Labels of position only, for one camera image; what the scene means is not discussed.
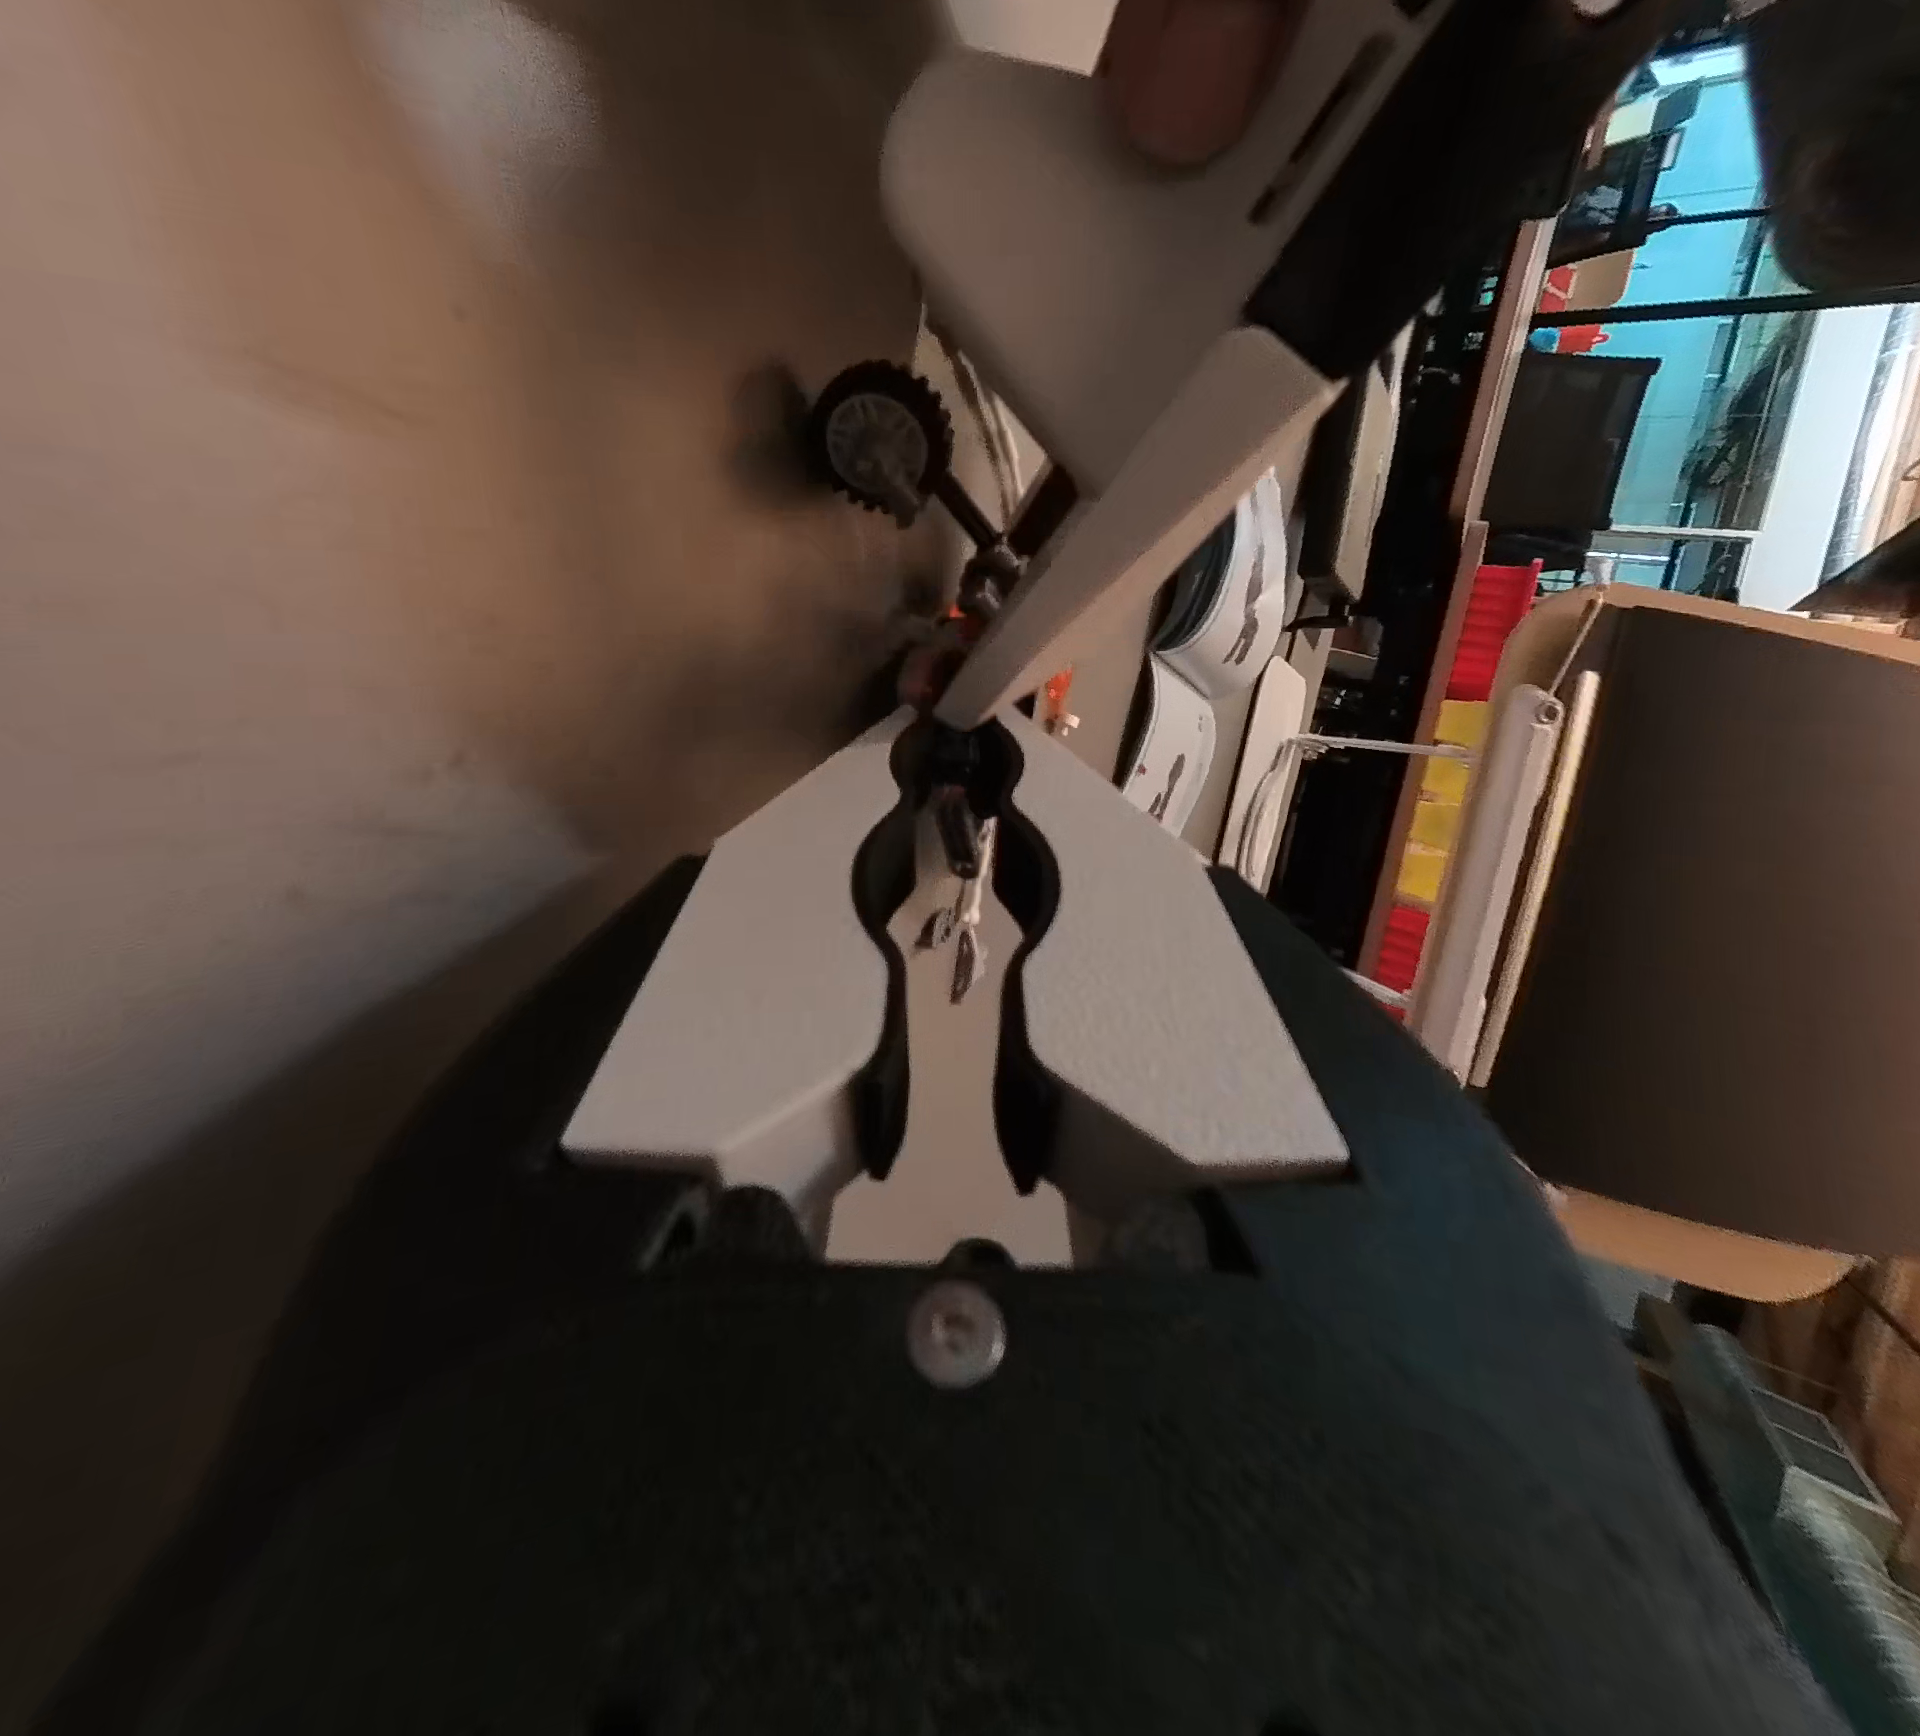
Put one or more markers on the dark grey lego hinge piece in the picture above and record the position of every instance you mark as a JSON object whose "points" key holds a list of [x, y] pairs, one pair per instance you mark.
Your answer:
{"points": [[953, 784]]}

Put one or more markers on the black lego wheel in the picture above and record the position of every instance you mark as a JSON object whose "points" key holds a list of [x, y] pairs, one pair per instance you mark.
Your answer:
{"points": [[878, 438]]}

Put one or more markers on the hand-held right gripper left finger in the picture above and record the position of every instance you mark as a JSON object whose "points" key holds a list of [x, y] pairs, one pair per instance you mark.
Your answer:
{"points": [[734, 1016]]}

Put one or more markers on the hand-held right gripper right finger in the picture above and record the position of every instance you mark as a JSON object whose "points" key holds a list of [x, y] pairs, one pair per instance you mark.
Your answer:
{"points": [[1185, 1030]]}

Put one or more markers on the black monitor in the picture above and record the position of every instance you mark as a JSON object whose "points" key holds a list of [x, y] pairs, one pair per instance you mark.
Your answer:
{"points": [[1569, 446]]}

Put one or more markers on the white rounded stand base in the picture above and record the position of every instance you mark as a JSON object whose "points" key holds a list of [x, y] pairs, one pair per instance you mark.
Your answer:
{"points": [[1269, 776]]}

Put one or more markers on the black red lego motorcycle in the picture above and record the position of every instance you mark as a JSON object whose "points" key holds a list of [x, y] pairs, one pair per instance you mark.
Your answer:
{"points": [[974, 536]]}

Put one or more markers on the red yellow bin shelf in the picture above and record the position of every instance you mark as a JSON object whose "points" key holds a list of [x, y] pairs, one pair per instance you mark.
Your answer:
{"points": [[1484, 627]]}

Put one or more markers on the white plastic bar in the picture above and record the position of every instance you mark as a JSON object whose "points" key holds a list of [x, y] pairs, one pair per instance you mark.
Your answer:
{"points": [[1484, 867]]}

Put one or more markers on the open instruction booklet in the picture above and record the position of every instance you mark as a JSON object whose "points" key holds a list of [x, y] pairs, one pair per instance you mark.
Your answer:
{"points": [[1200, 717]]}

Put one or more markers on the black flat device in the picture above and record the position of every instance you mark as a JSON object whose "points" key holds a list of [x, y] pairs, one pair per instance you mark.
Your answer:
{"points": [[1351, 490]]}

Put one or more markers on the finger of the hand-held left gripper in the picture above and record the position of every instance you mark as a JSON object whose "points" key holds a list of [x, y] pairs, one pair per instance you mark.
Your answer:
{"points": [[1154, 490]]}

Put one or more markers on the dark brown panel board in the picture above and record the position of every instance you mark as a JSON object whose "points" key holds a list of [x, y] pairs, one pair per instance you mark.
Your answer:
{"points": [[1724, 940]]}

